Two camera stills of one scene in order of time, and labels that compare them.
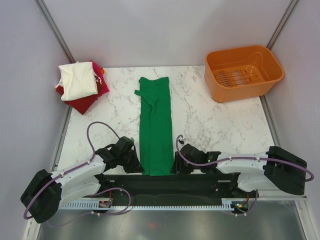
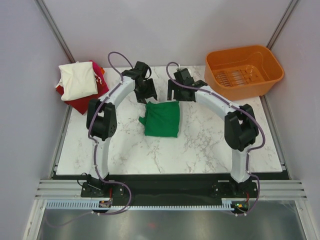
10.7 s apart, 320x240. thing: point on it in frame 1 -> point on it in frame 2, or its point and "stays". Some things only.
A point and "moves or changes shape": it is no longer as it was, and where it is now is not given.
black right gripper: [177, 168] -> [173, 85]
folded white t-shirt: [78, 80] stays
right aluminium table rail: [270, 120] stays
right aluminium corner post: [281, 25] stays
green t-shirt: [155, 139] moves or changes shape
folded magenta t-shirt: [102, 88] stays
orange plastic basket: [240, 74] stays
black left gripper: [135, 167] -> [150, 93]
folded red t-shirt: [82, 105] stays
